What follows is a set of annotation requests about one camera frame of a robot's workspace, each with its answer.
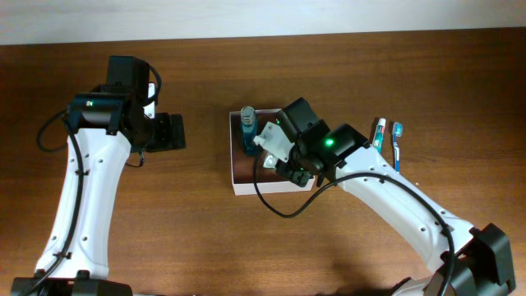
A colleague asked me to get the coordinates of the green white soap packet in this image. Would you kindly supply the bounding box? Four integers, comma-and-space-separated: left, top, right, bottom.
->
263, 152, 279, 170

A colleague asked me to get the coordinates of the white teal toothpaste tube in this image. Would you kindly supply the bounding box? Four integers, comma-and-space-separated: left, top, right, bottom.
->
371, 118, 386, 153

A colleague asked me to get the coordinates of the blue white toothbrush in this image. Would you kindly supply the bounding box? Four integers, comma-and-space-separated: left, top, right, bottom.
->
392, 122, 404, 173

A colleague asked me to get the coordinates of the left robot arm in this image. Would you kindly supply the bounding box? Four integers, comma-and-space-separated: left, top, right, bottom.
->
11, 56, 186, 295

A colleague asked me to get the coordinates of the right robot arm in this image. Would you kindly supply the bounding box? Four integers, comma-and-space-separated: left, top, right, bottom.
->
277, 98, 516, 296

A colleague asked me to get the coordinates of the white cardboard box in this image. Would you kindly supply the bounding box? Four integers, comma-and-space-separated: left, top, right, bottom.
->
229, 111, 316, 196

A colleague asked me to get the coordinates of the right black cable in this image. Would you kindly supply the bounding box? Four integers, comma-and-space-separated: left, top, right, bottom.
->
251, 147, 456, 296

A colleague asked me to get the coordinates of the black cable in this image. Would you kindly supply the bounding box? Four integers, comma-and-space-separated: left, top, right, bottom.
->
251, 147, 456, 296
16, 63, 164, 296

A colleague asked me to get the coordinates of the left black cable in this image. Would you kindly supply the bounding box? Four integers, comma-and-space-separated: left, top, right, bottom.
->
16, 63, 164, 296

